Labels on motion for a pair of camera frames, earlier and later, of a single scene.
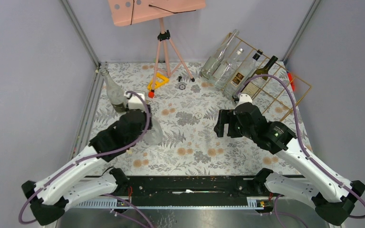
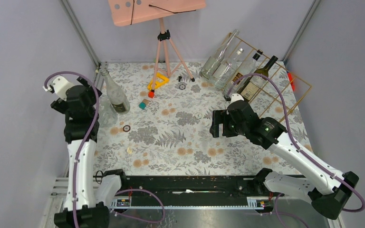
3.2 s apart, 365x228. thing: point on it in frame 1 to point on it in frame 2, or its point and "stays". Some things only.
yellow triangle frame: x=166 y=81 stays
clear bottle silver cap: x=225 y=74 stays
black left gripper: x=148 y=116 to x=92 y=94
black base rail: x=189 y=192 stays
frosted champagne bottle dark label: x=116 y=95 stays
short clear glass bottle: x=153 y=136 to x=107 y=118
